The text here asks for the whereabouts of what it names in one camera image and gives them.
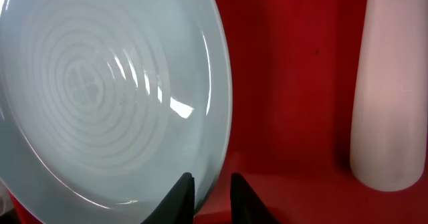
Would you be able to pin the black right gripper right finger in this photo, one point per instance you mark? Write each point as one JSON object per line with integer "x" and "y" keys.
{"x": 246, "y": 206}

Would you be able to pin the large light blue plate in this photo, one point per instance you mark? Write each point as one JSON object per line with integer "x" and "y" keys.
{"x": 105, "y": 104}

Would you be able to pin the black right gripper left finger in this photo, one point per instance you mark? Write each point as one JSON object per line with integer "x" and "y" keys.
{"x": 178, "y": 206}

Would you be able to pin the white plastic fork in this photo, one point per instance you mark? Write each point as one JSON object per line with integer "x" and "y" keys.
{"x": 388, "y": 140}

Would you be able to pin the red plastic tray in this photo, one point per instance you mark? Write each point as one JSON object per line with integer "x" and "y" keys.
{"x": 293, "y": 73}

